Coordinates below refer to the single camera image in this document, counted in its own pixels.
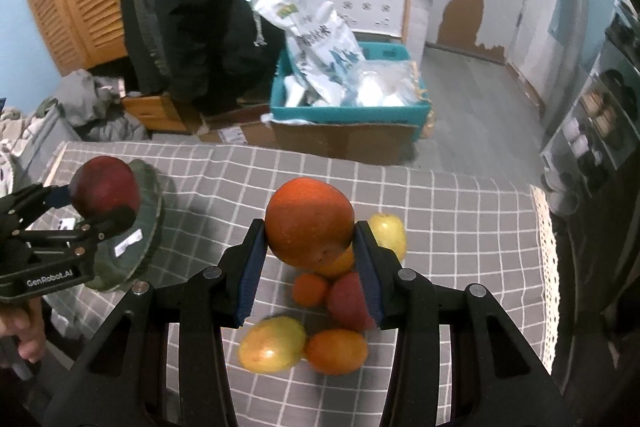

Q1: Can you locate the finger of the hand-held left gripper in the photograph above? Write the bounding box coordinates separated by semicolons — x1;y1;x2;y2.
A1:
0;183;74;234
12;205;137;259

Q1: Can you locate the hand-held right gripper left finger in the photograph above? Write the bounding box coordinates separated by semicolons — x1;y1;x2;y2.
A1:
37;218;268;427

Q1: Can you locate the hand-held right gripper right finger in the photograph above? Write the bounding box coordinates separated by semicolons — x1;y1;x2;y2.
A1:
352;221;581;427

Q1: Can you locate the dark red apple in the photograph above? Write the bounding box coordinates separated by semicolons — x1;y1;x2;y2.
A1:
69;155;142;220

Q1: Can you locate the green glass plate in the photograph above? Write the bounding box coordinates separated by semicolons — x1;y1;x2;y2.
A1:
87;159;165;292

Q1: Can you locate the large reddish orange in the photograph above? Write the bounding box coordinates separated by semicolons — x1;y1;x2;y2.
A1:
264;177;356;269

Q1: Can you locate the person's left hand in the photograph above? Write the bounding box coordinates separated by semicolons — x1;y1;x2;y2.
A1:
0;298;49;367

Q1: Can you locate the yellow lemon on table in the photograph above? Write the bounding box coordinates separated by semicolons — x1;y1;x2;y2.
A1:
367;213;408;264

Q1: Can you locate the grey fabric bag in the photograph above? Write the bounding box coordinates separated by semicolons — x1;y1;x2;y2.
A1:
15;109;82;188

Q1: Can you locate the small tangerine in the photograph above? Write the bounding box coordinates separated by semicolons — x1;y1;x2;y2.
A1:
292;273;329;308

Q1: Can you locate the white knitted blanket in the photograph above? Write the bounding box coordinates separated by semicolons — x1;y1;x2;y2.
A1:
0;106;51;195

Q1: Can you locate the grey checked tablecloth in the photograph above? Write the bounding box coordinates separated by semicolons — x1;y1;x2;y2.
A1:
42;139;560;427

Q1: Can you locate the grey clothes pile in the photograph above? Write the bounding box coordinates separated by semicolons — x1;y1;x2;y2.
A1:
51;69;149;142

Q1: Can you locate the wooden drawer box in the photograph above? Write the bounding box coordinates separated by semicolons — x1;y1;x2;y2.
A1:
122;93;189;134

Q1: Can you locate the brown cardboard box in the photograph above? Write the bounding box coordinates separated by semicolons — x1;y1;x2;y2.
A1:
269;117;419;166

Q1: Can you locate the flat cardboard box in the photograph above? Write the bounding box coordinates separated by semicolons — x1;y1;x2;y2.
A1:
196;109;277;146

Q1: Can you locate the teal plastic basket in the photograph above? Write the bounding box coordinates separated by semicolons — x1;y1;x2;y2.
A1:
269;42;432;126

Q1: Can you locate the clear plastic bag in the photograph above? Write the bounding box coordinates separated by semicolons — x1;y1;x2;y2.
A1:
356;59;427;107

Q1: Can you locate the grey hanging jacket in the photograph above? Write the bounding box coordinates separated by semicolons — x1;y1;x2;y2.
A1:
119;0;174;96

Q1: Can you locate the black hanging coat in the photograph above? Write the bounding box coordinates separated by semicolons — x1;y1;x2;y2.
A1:
165;0;307;116

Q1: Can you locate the white printed rice bag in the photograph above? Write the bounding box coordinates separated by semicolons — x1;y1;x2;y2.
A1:
237;0;364;106

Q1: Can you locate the white storage box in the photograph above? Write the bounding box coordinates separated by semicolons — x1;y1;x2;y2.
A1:
329;0;407;36

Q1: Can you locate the shoe rack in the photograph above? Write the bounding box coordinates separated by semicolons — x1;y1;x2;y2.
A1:
539;0;640;208

